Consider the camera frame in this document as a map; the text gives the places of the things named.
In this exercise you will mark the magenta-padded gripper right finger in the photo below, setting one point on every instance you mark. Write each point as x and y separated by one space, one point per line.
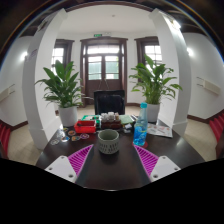
165 168

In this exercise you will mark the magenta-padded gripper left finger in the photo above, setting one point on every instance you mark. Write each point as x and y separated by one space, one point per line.
61 168

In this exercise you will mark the clear bottle with blue cap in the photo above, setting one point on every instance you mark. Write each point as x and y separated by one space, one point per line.
140 131

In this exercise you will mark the round printed sticker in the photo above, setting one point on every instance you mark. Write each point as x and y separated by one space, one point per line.
65 138
76 138
55 141
71 132

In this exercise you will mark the flat round red coaster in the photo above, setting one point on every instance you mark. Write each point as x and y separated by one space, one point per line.
146 144

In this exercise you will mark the purple round sticker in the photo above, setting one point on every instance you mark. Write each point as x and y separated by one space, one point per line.
84 136

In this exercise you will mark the red plastic box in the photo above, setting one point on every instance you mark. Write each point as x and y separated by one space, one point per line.
85 128

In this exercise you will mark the grey-green ribbed cup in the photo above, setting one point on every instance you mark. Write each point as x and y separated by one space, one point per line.
108 143

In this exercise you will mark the green and white box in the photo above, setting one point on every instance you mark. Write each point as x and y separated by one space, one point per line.
90 118

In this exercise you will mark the light green cloth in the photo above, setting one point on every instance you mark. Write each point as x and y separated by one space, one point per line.
126 119

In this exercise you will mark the red carpeted stairs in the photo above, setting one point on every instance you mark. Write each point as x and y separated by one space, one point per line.
217 126
4 136

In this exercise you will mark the wooden box with sachets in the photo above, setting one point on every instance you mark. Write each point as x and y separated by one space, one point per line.
111 124

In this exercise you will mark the black chair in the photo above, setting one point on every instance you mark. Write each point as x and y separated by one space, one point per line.
109 103

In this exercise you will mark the potted plant in white pot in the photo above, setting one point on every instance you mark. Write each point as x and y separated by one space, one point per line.
65 86
153 81

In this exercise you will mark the dark wooden double door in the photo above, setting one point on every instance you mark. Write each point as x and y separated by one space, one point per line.
103 66

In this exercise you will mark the dark-framed window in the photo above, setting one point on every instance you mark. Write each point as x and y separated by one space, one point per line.
60 55
151 51

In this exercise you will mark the green exit sign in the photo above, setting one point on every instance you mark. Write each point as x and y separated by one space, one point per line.
98 35

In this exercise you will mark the white wall unit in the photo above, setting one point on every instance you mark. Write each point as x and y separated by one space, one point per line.
6 93
209 86

